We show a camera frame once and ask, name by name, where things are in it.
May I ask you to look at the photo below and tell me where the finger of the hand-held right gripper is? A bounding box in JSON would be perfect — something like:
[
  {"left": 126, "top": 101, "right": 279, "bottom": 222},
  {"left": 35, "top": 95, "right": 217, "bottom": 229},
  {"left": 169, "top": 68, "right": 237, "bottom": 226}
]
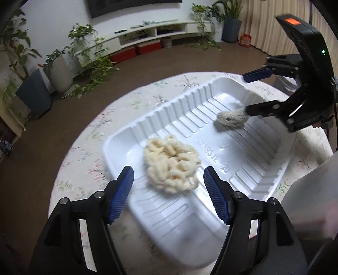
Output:
[
  {"left": 242, "top": 54, "right": 303, "bottom": 83},
  {"left": 245, "top": 88, "right": 308, "bottom": 124}
]

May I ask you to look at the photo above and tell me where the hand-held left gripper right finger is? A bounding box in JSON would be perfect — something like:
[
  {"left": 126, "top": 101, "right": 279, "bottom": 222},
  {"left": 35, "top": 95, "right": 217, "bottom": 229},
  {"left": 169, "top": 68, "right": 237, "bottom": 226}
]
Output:
[{"left": 203, "top": 166, "right": 308, "bottom": 275}]

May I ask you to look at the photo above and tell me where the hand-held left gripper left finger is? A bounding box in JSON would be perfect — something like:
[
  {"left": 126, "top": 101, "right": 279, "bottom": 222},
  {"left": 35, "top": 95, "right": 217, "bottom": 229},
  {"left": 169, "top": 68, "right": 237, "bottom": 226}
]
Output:
[{"left": 28, "top": 166, "right": 135, "bottom": 275}]

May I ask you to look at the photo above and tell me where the cream knitted pad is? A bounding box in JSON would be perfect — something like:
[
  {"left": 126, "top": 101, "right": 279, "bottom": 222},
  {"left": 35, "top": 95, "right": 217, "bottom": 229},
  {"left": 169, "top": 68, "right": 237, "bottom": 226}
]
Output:
[{"left": 217, "top": 107, "right": 250, "bottom": 130}]

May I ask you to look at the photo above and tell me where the cream yarn clump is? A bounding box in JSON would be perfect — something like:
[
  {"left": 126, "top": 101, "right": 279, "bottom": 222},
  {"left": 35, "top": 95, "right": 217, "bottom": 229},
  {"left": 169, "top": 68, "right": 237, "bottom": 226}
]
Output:
[{"left": 143, "top": 134, "right": 200, "bottom": 194}]

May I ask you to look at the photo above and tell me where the white plastic tray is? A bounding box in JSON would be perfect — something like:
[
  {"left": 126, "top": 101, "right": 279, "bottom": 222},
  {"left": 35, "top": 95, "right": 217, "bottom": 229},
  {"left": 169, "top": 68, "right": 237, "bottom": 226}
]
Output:
[{"left": 102, "top": 77, "right": 297, "bottom": 250}]

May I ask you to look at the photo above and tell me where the translucent plastic container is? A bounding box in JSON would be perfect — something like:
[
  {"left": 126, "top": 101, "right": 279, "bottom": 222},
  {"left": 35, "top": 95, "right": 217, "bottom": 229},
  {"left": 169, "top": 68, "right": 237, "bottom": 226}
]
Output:
[{"left": 280, "top": 157, "right": 338, "bottom": 275}]

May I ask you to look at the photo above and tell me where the floral tablecloth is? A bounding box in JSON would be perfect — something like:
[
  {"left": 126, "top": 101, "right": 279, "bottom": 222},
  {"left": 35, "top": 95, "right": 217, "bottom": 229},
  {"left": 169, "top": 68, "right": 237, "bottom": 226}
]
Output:
[{"left": 48, "top": 70, "right": 334, "bottom": 275}]

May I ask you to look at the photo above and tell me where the broad-leaf plant in grey pot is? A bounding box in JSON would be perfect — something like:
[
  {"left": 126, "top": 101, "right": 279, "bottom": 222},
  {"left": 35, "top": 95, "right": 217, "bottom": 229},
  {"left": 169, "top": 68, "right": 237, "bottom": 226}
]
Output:
[{"left": 213, "top": 0, "right": 243, "bottom": 43}]

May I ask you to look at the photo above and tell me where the beige curtain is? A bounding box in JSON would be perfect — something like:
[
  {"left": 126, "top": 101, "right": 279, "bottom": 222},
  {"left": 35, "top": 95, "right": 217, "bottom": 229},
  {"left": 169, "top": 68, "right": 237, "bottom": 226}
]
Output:
[{"left": 239, "top": 0, "right": 312, "bottom": 57}]

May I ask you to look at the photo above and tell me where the trailing plant by cabinet end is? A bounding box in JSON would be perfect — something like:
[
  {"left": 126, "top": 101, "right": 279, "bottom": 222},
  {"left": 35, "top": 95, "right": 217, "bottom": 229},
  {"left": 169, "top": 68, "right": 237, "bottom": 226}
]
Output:
[{"left": 191, "top": 3, "right": 228, "bottom": 51}]

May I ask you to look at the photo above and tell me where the white curved tv cabinet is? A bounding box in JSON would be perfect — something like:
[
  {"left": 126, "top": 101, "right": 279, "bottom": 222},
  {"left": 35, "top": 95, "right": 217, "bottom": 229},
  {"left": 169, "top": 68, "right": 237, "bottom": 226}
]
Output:
[{"left": 75, "top": 19, "right": 213, "bottom": 57}]

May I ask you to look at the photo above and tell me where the red storage box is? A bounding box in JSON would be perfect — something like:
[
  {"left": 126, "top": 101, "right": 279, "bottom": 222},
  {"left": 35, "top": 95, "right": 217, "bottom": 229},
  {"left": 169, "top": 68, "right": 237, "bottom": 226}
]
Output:
[
  {"left": 135, "top": 41, "right": 162, "bottom": 55},
  {"left": 109, "top": 48, "right": 137, "bottom": 63}
]

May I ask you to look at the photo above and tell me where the clutter on tv cabinet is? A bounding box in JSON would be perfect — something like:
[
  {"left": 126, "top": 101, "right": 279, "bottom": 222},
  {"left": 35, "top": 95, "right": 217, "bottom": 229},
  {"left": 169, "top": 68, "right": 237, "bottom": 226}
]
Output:
[{"left": 131, "top": 21, "right": 159, "bottom": 28}]

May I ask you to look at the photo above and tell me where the trailing green plant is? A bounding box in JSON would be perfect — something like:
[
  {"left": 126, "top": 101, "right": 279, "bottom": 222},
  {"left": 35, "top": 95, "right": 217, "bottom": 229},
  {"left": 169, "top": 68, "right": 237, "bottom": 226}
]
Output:
[{"left": 65, "top": 23, "right": 120, "bottom": 99}]

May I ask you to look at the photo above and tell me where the plant in white ribbed pot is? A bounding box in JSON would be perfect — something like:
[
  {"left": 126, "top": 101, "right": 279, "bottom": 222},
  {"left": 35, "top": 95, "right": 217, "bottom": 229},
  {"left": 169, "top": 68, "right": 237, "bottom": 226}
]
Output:
[{"left": 43, "top": 49, "right": 74, "bottom": 95}]

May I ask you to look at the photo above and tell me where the tall plant in dark pot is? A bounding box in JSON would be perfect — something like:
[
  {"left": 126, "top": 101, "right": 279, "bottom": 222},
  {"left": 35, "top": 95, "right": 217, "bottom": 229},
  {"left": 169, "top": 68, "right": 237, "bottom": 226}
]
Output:
[{"left": 0, "top": 11, "right": 53, "bottom": 118}]

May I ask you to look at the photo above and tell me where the black television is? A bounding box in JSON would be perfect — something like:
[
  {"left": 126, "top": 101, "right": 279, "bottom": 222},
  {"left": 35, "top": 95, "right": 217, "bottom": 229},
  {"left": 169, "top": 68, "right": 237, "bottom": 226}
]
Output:
[{"left": 86, "top": 0, "right": 183, "bottom": 19}]

